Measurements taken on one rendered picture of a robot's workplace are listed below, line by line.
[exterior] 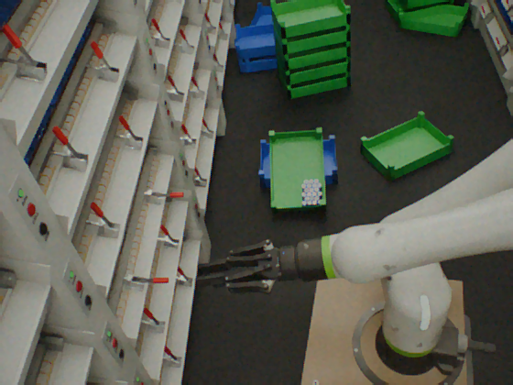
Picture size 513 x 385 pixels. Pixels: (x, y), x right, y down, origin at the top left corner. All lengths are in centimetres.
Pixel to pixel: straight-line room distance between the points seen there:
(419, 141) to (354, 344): 121
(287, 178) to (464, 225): 123
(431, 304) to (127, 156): 74
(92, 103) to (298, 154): 116
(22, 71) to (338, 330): 90
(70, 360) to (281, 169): 134
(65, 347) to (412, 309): 65
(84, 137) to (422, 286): 72
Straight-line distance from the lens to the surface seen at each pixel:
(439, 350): 133
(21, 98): 92
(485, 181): 120
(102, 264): 115
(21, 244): 85
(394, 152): 234
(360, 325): 140
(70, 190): 103
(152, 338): 149
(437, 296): 118
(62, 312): 98
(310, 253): 117
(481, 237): 103
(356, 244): 102
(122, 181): 129
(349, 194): 218
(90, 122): 115
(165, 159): 161
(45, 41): 104
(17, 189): 83
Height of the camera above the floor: 160
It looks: 46 degrees down
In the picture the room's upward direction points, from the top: 10 degrees counter-clockwise
